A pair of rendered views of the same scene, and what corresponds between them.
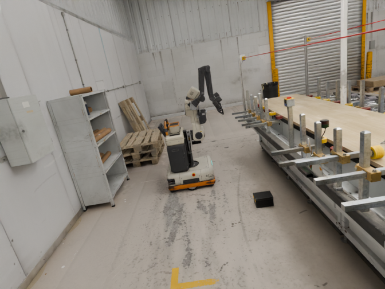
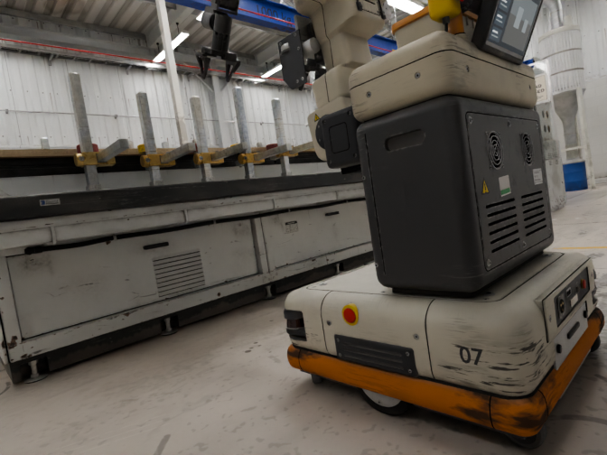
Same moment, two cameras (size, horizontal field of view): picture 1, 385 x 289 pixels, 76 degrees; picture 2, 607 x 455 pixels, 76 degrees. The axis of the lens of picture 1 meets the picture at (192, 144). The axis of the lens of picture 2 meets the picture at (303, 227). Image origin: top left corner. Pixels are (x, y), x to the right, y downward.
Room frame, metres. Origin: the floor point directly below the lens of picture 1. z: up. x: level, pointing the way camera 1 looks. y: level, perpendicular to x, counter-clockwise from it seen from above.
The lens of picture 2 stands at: (4.46, 0.63, 0.52)
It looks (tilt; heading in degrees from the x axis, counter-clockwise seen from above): 3 degrees down; 225
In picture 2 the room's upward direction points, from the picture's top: 9 degrees counter-clockwise
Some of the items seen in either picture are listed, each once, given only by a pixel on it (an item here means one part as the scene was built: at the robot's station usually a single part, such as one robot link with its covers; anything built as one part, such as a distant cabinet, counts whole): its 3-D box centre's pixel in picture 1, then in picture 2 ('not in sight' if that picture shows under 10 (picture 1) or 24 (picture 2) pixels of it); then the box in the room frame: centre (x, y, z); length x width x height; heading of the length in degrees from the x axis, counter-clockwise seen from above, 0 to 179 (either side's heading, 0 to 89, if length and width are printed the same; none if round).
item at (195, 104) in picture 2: (256, 113); (202, 146); (3.43, -0.98, 0.87); 0.04 x 0.04 x 0.48; 88
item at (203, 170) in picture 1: (191, 171); (436, 311); (3.44, 0.10, 0.16); 0.67 x 0.64 x 0.25; 88
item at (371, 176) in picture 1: (367, 171); not in sight; (1.16, -0.89, 0.95); 0.14 x 0.06 x 0.05; 178
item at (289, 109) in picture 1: (290, 129); not in sight; (2.20, -0.93, 0.93); 0.05 x 0.05 x 0.45; 88
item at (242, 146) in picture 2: (253, 118); (219, 156); (3.40, -0.91, 0.81); 0.43 x 0.03 x 0.04; 88
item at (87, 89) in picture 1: (81, 90); not in sight; (3.65, 1.42, 1.59); 0.30 x 0.08 x 0.08; 88
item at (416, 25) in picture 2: (174, 127); (441, 45); (3.45, 0.21, 0.87); 0.23 x 0.15 x 0.11; 178
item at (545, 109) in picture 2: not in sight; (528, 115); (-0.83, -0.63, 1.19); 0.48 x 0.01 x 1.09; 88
